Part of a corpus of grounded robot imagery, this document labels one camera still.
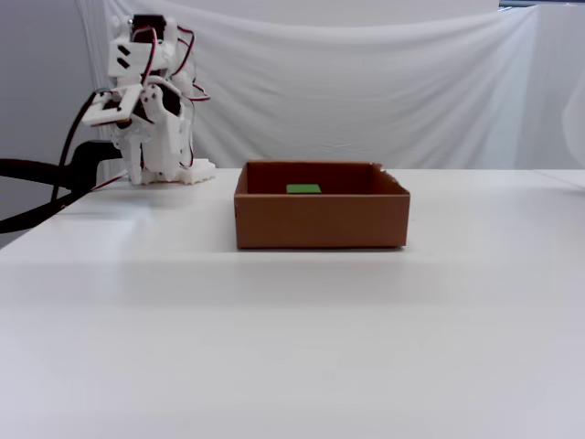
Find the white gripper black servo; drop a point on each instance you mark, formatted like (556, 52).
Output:
(136, 137)

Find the green cube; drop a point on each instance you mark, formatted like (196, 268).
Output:
(304, 189)

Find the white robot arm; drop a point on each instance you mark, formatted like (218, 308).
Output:
(125, 59)

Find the brown cardboard box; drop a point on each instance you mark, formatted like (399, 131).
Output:
(320, 219)

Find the black clamp with red tip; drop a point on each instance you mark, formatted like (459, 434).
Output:
(82, 174)

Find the white backdrop cloth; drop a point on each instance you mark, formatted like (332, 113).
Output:
(365, 91)

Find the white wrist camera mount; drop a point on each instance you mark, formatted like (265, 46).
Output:
(109, 112)

